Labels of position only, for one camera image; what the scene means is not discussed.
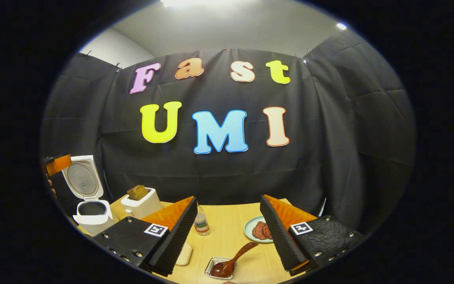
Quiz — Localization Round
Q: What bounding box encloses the white toaster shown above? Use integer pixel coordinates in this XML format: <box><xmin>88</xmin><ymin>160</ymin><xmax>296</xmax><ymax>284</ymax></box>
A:
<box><xmin>121</xmin><ymin>187</ymin><xmax>163</xmax><ymax>219</ymax></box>

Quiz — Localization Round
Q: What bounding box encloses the brown bread slice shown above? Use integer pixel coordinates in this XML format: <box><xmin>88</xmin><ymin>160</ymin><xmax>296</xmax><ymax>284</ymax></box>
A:
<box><xmin>127</xmin><ymin>185</ymin><xmax>149</xmax><ymax>200</ymax></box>

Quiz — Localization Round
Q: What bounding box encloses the large ceiling light panel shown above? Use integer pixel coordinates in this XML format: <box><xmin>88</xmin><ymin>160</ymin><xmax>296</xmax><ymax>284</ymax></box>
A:
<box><xmin>160</xmin><ymin>0</ymin><xmax>216</xmax><ymax>8</ymax></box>

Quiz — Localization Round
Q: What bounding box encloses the white rice cooker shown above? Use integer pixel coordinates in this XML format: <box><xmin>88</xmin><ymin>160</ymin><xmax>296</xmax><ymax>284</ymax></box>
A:
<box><xmin>61</xmin><ymin>155</ymin><xmax>119</xmax><ymax>236</ymax></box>

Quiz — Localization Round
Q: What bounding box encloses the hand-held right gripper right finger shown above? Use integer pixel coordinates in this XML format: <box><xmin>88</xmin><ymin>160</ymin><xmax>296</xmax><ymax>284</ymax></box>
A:
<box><xmin>260</xmin><ymin>194</ymin><xmax>365</xmax><ymax>276</ymax></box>

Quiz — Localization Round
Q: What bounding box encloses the clear chopstick holder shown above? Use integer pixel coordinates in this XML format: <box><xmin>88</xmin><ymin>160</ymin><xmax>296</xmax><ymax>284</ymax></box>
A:
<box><xmin>205</xmin><ymin>257</ymin><xmax>237</xmax><ymax>280</ymax></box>

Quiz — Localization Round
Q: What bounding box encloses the brown wooden spoon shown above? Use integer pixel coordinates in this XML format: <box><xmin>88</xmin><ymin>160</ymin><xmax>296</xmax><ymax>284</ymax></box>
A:
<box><xmin>210</xmin><ymin>242</ymin><xmax>259</xmax><ymax>277</ymax></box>

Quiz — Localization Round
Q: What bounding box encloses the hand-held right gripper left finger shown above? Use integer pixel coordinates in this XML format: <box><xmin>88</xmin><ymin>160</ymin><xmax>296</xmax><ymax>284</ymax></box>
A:
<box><xmin>93</xmin><ymin>196</ymin><xmax>198</xmax><ymax>277</ymax></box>

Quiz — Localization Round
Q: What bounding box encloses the glass tray of rice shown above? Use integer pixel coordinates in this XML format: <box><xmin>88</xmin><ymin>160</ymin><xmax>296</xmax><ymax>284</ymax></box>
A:
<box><xmin>175</xmin><ymin>243</ymin><xmax>193</xmax><ymax>266</ymax></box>

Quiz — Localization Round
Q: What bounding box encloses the pale green plate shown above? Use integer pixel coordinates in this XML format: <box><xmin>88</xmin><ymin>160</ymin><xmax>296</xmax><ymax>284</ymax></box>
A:
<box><xmin>244</xmin><ymin>215</ymin><xmax>275</xmax><ymax>243</ymax></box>

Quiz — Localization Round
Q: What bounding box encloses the clear plastic bottle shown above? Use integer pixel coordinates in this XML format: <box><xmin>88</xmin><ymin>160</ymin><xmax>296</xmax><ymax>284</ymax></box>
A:
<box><xmin>194</xmin><ymin>203</ymin><xmax>210</xmax><ymax>236</ymax></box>

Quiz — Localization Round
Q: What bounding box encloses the black backdrop cloth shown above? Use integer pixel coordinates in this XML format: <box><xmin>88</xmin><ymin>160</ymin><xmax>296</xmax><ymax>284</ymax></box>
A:
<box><xmin>41</xmin><ymin>32</ymin><xmax>416</xmax><ymax>233</ymax></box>

